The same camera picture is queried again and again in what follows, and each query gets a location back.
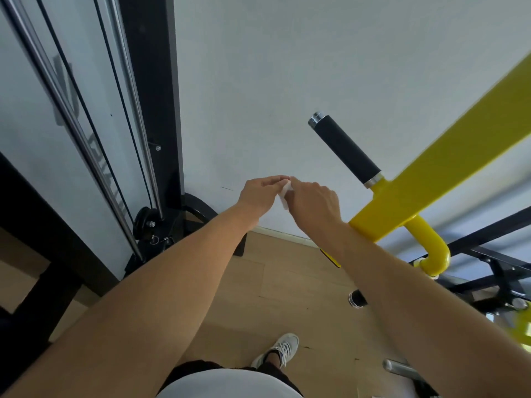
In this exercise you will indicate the person's left hand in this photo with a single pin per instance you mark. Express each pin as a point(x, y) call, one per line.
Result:
point(259, 198)

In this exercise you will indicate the person's right hand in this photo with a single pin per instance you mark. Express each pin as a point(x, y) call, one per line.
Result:
point(315, 207)

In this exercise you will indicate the white cleaning wipe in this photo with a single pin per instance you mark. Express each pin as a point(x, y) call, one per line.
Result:
point(284, 194)

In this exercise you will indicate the person's left forearm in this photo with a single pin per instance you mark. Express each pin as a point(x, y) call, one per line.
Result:
point(137, 306)

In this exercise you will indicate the person's right forearm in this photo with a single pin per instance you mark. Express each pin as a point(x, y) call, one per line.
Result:
point(435, 327)

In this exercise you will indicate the white sneaker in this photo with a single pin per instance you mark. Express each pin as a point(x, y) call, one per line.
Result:
point(286, 346)

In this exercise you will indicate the chrome guide rod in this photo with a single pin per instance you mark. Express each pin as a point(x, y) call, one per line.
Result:
point(72, 120)
point(135, 99)

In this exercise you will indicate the black shorts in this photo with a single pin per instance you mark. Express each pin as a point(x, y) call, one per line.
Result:
point(284, 376)

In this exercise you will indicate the short chrome bar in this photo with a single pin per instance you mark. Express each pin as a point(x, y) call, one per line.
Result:
point(400, 368)

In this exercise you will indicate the white shirt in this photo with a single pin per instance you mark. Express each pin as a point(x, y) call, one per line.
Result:
point(228, 385)

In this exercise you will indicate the translucent machine guard panel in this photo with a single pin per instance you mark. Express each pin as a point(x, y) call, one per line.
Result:
point(33, 120)

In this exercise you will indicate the black machine lower frame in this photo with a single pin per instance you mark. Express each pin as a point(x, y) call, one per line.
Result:
point(41, 294)

